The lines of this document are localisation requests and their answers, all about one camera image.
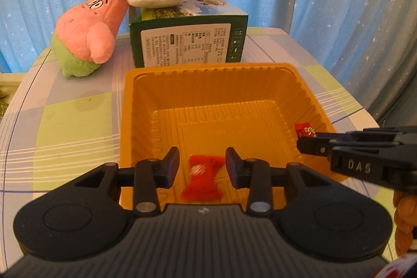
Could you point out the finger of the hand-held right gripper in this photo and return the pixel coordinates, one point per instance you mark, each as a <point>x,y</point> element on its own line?
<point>312,147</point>
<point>358,134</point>

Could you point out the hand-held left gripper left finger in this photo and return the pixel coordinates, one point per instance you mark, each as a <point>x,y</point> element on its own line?
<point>172,167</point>

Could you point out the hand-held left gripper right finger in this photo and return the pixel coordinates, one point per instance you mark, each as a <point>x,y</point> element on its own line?
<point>232,167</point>

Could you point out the small red candy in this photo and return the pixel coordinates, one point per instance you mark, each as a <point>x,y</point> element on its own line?
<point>303,128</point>

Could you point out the red foil snack packet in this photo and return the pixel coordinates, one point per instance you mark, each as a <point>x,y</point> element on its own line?
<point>202,183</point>

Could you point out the orange plastic tray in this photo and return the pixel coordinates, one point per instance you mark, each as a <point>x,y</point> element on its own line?
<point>228,108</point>

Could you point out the person's right hand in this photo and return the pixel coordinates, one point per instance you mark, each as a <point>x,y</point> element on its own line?
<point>404,219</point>

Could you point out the red white sleeve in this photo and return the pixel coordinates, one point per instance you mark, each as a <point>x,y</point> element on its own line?
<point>395,271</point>

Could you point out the green cardboard box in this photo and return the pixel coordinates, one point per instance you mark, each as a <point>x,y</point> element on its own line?
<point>182,46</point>

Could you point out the pink starfish plush toy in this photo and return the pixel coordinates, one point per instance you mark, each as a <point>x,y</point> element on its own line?
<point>84,33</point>

